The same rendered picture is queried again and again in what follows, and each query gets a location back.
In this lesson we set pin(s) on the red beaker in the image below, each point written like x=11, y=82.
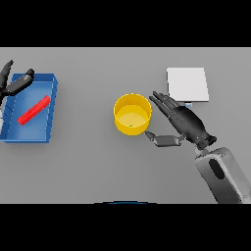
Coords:
x=34, y=110

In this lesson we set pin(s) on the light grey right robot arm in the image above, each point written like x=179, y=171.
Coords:
x=225, y=178

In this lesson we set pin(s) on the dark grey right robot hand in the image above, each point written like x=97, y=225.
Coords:
x=188, y=121

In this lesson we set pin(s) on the pale square measuring scale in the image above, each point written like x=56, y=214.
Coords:
x=187, y=84

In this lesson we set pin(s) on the yellow bowl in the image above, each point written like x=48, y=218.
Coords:
x=132, y=114

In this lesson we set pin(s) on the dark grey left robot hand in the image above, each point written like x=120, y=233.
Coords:
x=16, y=85

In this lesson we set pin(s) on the blue tray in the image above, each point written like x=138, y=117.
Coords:
x=29, y=109

